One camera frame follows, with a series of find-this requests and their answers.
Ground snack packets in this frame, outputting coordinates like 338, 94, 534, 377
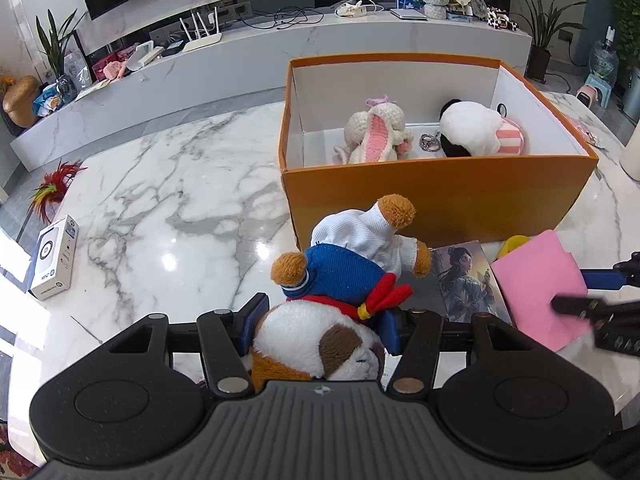
32, 82, 63, 116

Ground black white cow figures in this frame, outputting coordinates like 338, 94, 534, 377
487, 6, 521, 33

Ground blue water jug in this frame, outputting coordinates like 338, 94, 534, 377
590, 26, 623, 81

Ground white crochet bunny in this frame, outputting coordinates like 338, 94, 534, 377
334, 95, 415, 165

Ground blue plastic stool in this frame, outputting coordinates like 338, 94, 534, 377
585, 74, 613, 110

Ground marble television cabinet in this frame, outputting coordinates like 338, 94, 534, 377
10, 0, 533, 171

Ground black cables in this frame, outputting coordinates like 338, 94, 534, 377
250, 7, 326, 31

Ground glass vase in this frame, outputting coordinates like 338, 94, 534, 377
55, 75, 78, 103

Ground white charger with cables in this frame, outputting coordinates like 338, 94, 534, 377
335, 0, 386, 18

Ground sailor dog plush toy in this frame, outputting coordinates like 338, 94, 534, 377
248, 194, 433, 393

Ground clear plastic bag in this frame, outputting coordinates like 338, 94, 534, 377
62, 50, 93, 91

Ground pink printed card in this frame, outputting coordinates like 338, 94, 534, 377
567, 115, 606, 150

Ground colourful feather toy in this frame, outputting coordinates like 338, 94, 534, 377
31, 159, 88, 226

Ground gold vase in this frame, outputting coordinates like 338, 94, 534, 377
2, 76, 41, 128

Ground white bottle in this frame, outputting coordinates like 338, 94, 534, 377
619, 125, 640, 181

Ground orange cardboard box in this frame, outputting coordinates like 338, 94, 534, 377
278, 53, 599, 252

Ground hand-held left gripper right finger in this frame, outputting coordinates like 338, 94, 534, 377
377, 307, 551, 396

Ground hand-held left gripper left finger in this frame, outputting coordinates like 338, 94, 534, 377
102, 292, 273, 397

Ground illustrated card box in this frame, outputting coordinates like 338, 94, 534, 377
430, 241, 513, 325

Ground white plastic container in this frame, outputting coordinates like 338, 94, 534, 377
125, 42, 156, 73

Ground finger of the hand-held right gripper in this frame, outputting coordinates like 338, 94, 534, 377
550, 296, 640, 333
580, 252, 640, 292

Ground patterned rug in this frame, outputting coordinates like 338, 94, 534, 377
0, 430, 38, 480

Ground tall green leafy plant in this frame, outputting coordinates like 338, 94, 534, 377
35, 8, 88, 78

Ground green climbing plant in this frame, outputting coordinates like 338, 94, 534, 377
605, 0, 640, 76

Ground white router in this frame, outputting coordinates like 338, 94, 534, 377
179, 6, 223, 52

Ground yellow plastic piece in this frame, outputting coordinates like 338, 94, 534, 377
501, 235, 532, 257

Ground white product box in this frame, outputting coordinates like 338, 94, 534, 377
28, 214, 80, 302

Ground pink paper sheet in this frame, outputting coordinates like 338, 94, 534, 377
490, 230, 591, 352

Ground potted long leaf plant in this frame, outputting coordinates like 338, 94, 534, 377
505, 0, 588, 81

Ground panda plush toy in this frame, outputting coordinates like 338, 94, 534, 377
419, 100, 528, 159

